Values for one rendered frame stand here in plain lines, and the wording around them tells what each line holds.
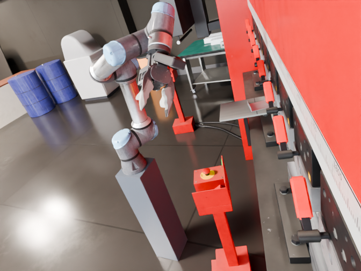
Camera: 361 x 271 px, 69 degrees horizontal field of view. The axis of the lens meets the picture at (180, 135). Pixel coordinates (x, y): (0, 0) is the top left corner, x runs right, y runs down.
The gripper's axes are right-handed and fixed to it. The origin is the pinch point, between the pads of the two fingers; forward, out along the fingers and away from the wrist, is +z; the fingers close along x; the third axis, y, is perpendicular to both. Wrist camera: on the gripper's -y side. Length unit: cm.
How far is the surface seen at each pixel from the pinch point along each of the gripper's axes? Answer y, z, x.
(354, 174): -55, 19, 9
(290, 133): -30.7, 6.6, -20.3
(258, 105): 14, -21, -65
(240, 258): 48, 61, -96
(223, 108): 30, -20, -56
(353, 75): -58, 11, 15
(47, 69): 540, -198, -28
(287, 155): -34.9, 13.2, -12.4
